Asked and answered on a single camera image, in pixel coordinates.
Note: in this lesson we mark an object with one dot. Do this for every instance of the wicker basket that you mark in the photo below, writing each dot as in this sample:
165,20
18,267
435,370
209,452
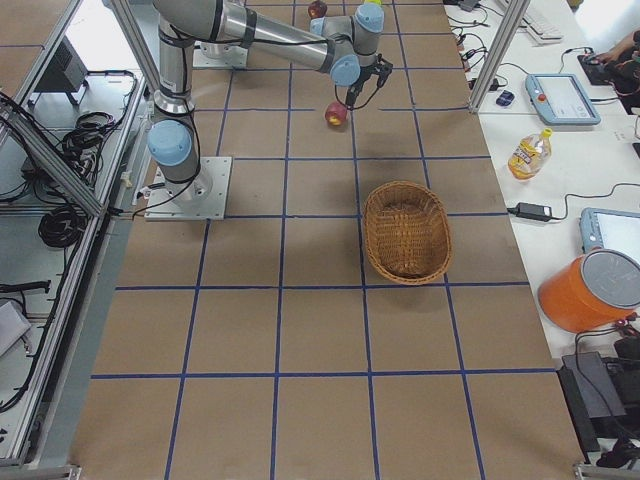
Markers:
407,235

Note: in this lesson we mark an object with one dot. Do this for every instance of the small dark blue device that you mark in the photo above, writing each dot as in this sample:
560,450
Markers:
505,99

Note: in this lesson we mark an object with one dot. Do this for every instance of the aluminium frame post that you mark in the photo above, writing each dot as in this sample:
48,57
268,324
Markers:
500,44

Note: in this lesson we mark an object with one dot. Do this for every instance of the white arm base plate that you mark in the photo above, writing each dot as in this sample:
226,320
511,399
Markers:
205,198

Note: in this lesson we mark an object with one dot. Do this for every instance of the blue teach pendant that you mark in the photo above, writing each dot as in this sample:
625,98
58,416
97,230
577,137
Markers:
610,229
560,100

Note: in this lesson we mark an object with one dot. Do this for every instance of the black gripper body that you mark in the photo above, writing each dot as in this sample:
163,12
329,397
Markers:
363,76

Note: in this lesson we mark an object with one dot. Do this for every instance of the yellow juice bottle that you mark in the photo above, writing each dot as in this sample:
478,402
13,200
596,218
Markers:
530,155

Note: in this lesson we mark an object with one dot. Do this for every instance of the black power adapter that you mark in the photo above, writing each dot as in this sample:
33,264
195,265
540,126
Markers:
534,212

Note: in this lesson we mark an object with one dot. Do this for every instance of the orange bucket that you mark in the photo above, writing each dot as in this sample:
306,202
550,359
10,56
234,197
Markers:
595,289

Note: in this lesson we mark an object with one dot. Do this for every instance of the dark red apple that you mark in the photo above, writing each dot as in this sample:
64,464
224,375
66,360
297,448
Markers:
317,9

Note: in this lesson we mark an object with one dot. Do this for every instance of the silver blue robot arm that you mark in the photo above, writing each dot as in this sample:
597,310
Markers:
343,47

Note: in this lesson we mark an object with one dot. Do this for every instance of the red yellow apple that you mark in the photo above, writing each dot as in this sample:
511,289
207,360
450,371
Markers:
336,114

